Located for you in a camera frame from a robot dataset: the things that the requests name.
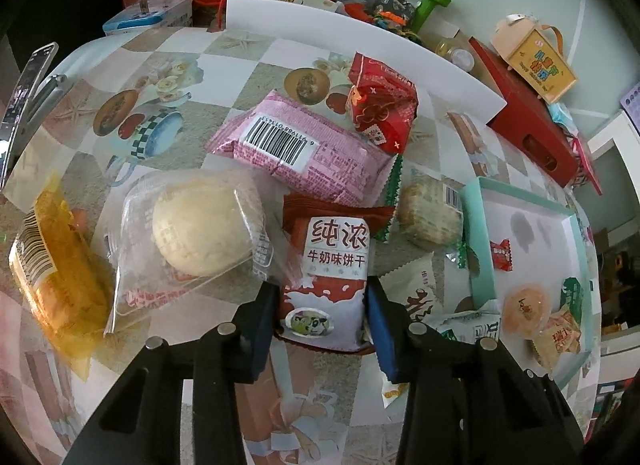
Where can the small jar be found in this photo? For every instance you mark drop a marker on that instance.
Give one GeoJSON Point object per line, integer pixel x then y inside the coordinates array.
{"type": "Point", "coordinates": [457, 57]}

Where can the red patterned bag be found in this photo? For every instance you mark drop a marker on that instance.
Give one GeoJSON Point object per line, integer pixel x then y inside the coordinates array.
{"type": "Point", "coordinates": [587, 165]}

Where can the clear packaged bun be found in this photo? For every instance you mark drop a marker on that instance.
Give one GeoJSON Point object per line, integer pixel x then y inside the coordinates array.
{"type": "Point", "coordinates": [205, 225]}

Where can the teal box lid tray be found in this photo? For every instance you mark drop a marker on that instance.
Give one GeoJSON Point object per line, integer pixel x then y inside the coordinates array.
{"type": "Point", "coordinates": [530, 225]}

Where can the small beige snack packet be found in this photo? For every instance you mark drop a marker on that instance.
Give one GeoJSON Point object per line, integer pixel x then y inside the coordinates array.
{"type": "Point", "coordinates": [557, 340]}

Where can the purple dotted card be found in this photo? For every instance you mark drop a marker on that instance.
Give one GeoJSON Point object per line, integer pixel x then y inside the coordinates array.
{"type": "Point", "coordinates": [632, 102]}

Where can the dark red biscuit packet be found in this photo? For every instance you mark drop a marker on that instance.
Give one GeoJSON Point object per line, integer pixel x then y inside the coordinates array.
{"type": "Point", "coordinates": [330, 265]}

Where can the green dumbbell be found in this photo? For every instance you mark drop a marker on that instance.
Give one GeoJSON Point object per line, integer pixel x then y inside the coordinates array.
{"type": "Point", "coordinates": [427, 5]}

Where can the blue face mask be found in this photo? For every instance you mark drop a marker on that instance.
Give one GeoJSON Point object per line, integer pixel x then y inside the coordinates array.
{"type": "Point", "coordinates": [562, 117]}

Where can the jelly cup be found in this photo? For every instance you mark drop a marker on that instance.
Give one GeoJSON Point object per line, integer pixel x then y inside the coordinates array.
{"type": "Point", "coordinates": [525, 307]}

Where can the white board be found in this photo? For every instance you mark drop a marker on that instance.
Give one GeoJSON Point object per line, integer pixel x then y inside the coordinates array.
{"type": "Point", "coordinates": [350, 37]}

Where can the red gift box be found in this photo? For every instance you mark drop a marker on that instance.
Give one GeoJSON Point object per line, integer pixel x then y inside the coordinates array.
{"type": "Point", "coordinates": [520, 100]}

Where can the red snack packet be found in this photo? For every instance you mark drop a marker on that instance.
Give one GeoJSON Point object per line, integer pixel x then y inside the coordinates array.
{"type": "Point", "coordinates": [382, 105]}

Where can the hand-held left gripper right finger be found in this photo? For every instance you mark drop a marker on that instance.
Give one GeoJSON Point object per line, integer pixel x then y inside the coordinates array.
{"type": "Point", "coordinates": [385, 340]}

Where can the colourful toy bag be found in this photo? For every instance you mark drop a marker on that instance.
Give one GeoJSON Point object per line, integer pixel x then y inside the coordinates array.
{"type": "Point", "coordinates": [390, 12]}

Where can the clear rice cracker packet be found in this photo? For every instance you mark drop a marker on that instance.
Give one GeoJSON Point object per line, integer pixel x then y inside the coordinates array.
{"type": "Point", "coordinates": [430, 215]}

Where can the beige egg roll packet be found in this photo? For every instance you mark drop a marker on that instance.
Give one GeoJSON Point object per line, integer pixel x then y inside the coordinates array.
{"type": "Point", "coordinates": [417, 295]}

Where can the small red candy packet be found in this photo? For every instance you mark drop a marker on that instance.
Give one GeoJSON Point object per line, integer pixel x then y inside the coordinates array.
{"type": "Point", "coordinates": [500, 252]}

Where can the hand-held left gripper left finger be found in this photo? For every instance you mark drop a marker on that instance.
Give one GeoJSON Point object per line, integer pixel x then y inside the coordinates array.
{"type": "Point", "coordinates": [260, 340]}

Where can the yellow snack packet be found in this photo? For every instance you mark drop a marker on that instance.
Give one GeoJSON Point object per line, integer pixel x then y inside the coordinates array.
{"type": "Point", "coordinates": [55, 275]}

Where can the white phone stand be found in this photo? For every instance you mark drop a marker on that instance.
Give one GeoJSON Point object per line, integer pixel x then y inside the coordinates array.
{"type": "Point", "coordinates": [52, 87]}

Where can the orange carry box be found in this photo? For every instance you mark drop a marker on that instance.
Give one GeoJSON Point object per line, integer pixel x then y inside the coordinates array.
{"type": "Point", "coordinates": [537, 57]}

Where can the smartphone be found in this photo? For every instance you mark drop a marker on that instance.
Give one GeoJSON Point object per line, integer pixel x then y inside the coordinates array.
{"type": "Point", "coordinates": [25, 90]}

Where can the pink snack packet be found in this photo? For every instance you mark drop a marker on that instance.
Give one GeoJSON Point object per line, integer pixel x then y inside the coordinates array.
{"type": "Point", "coordinates": [310, 150]}

